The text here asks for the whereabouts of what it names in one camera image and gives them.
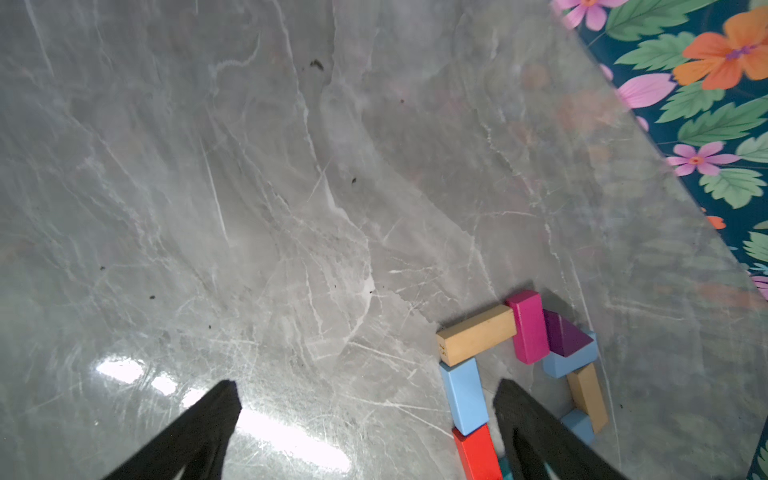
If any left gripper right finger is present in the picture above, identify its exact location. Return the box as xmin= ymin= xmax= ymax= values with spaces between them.
xmin=493 ymin=379 xmax=625 ymax=480

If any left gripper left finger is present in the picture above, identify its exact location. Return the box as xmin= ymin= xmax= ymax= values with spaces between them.
xmin=107 ymin=380 xmax=242 ymax=480

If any teal rectangular block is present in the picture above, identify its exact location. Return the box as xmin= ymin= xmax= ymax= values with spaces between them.
xmin=499 ymin=457 xmax=514 ymax=480

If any light blue block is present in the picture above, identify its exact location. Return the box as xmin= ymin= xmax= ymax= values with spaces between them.
xmin=439 ymin=358 xmax=489 ymax=436
xmin=542 ymin=331 xmax=599 ymax=378
xmin=561 ymin=408 xmax=595 ymax=445

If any red rectangular block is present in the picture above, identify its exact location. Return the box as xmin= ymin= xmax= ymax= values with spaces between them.
xmin=452 ymin=424 xmax=503 ymax=480

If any natural wood block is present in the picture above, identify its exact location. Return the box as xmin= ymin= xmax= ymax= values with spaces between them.
xmin=567 ymin=363 xmax=609 ymax=434
xmin=436 ymin=305 xmax=517 ymax=367

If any magenta rectangular block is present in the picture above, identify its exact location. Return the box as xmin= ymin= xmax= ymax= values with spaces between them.
xmin=505 ymin=290 xmax=550 ymax=365

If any purple triangular block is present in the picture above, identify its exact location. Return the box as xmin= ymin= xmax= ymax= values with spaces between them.
xmin=543 ymin=310 xmax=593 ymax=357

